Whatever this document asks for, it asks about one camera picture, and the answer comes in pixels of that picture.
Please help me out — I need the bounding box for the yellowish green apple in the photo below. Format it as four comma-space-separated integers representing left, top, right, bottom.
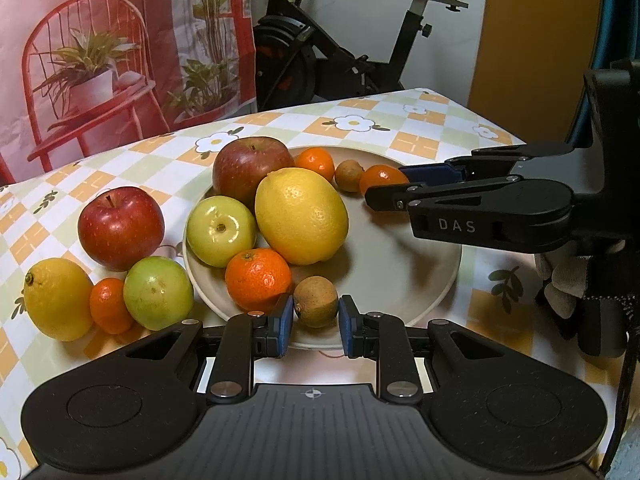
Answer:
186, 196, 258, 268

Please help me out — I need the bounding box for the black cable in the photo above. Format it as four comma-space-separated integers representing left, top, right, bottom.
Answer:
597, 305, 640, 478

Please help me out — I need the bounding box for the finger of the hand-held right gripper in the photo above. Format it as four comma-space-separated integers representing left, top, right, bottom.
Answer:
364, 175, 523, 212
400, 142, 576, 186

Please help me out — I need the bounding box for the checkered flower tablecloth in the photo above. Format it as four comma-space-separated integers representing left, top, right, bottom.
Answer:
0, 87, 626, 480

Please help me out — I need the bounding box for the dark red apple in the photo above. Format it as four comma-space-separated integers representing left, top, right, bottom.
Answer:
212, 136, 297, 211

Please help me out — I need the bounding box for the pink printed backdrop cloth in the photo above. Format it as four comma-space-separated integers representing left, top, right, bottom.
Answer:
0, 0, 258, 186

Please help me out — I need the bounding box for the black exercise bike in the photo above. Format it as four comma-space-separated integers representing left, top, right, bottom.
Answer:
252, 0, 473, 113

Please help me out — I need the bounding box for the bright red apple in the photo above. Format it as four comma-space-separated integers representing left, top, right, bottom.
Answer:
77, 186, 166, 272

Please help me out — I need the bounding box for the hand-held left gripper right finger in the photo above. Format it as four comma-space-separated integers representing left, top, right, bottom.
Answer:
339, 294, 543, 404

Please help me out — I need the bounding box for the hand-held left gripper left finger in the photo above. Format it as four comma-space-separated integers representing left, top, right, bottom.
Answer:
87, 294, 295, 405

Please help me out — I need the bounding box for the person's right hand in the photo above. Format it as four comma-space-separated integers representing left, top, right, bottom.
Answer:
534, 251, 640, 358

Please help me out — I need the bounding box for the round yellow lemon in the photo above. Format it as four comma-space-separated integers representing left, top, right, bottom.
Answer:
23, 257, 95, 342

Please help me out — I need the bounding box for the large oval yellow lemon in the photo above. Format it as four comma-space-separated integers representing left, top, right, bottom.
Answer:
254, 167, 349, 266

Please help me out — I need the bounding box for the brown wooden board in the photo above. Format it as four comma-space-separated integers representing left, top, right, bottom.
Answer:
467, 0, 606, 143

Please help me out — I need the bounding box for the beige round plate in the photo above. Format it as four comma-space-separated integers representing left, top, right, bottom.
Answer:
182, 146, 462, 352

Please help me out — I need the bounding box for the blue object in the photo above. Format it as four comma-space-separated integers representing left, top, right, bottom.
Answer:
565, 0, 640, 146

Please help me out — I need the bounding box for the brown longan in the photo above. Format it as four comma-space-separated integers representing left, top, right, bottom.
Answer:
292, 276, 339, 329
334, 159, 365, 193

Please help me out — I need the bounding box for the orange mandarin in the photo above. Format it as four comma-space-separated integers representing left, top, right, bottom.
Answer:
225, 248, 293, 313
89, 277, 135, 335
359, 164, 411, 196
294, 146, 336, 182

